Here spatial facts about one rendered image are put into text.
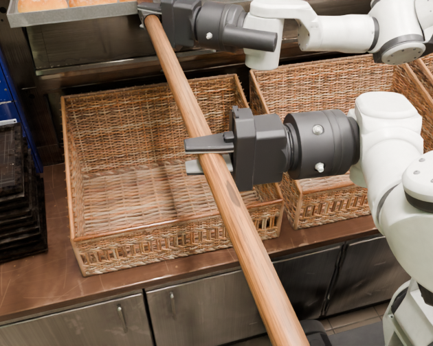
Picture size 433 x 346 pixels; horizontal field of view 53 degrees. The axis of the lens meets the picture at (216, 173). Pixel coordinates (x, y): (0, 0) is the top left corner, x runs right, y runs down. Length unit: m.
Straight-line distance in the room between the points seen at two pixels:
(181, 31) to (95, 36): 0.49
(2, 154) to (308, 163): 0.90
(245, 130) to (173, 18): 0.42
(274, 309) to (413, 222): 0.14
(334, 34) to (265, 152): 0.39
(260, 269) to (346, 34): 0.57
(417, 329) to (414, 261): 0.72
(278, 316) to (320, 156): 0.22
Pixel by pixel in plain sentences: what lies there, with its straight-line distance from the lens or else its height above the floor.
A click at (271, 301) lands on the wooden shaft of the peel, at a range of 0.41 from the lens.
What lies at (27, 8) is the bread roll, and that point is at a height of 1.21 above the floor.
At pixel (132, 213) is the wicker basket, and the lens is 1.32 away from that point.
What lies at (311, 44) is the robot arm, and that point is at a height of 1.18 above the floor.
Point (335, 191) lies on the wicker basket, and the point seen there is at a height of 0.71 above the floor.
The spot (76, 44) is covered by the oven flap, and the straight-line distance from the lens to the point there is 1.33.
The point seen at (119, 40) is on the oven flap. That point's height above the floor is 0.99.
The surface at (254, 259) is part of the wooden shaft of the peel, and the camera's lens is 0.43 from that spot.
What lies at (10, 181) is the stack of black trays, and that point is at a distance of 1.16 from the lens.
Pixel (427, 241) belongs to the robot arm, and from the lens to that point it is 0.37.
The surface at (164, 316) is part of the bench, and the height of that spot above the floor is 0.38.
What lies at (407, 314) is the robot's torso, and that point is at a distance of 1.11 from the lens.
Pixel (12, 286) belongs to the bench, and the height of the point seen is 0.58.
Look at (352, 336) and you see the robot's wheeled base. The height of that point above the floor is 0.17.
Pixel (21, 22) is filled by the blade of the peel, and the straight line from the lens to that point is 1.00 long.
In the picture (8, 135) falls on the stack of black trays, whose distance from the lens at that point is 1.32.
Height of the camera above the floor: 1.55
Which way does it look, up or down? 42 degrees down
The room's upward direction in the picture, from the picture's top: straight up
